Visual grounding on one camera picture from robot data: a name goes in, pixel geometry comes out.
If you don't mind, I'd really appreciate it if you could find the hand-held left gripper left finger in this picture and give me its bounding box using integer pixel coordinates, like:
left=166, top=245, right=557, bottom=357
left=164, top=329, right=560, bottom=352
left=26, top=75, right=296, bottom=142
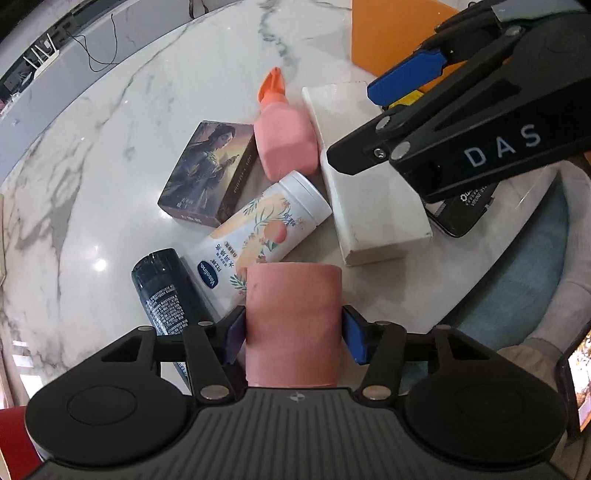
left=100, top=305, right=248, bottom=400

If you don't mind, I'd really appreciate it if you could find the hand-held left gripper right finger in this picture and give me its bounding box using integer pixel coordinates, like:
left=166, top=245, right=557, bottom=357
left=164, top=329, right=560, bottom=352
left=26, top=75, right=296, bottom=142
left=342, top=304, right=498, bottom=400

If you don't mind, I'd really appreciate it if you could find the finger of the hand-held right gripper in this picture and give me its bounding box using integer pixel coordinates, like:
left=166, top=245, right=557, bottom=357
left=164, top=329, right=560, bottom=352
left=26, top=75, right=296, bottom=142
left=326, top=32, right=546, bottom=176
left=368, top=0, right=528, bottom=106

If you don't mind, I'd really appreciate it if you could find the white rectangular box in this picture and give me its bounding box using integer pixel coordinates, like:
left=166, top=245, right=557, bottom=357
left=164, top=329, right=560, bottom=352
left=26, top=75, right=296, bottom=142
left=302, top=81, right=434, bottom=267

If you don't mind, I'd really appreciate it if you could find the pink cylinder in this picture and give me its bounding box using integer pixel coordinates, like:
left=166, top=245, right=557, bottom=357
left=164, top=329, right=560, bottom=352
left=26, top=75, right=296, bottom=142
left=245, top=263, right=343, bottom=387

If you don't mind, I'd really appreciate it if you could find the black spray can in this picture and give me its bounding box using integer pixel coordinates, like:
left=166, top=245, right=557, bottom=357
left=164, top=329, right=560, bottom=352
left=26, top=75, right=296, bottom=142
left=131, top=248, right=218, bottom=384

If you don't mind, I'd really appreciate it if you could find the white floral lotion bottle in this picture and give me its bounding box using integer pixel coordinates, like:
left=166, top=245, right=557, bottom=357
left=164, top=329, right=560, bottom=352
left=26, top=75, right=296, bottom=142
left=187, top=171, right=333, bottom=319

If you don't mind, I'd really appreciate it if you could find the pink bottle with orange cap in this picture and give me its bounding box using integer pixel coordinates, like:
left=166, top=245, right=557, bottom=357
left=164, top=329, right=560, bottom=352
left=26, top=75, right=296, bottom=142
left=254, top=67, right=321, bottom=181

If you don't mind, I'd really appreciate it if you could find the black flat packet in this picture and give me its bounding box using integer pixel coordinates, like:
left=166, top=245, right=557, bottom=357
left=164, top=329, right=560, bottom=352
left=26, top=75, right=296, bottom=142
left=424, top=182, right=500, bottom=239

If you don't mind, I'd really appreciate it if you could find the blue chair cushion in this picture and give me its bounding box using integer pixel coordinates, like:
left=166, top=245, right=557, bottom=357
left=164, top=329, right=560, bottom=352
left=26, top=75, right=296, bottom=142
left=399, top=182, right=570, bottom=384

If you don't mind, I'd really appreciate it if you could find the dark illustrated box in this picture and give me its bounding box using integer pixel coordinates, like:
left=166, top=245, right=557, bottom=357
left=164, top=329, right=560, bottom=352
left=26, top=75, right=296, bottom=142
left=157, top=121, right=259, bottom=228

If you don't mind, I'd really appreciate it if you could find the phone with lit screen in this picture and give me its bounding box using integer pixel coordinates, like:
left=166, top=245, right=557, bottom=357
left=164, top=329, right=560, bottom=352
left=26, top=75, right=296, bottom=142
left=555, top=323, right=591, bottom=435

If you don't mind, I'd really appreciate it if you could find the red object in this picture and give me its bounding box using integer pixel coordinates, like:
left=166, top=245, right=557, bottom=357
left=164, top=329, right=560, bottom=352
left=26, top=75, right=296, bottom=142
left=0, top=406, right=43, bottom=480

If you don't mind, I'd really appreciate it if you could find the white router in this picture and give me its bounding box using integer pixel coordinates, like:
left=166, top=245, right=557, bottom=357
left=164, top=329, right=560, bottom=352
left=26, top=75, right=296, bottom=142
left=22, top=39, right=62, bottom=71

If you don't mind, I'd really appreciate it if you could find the black cable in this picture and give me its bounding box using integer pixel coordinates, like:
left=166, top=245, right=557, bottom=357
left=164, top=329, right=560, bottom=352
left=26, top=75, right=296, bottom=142
left=64, top=11, right=122, bottom=73

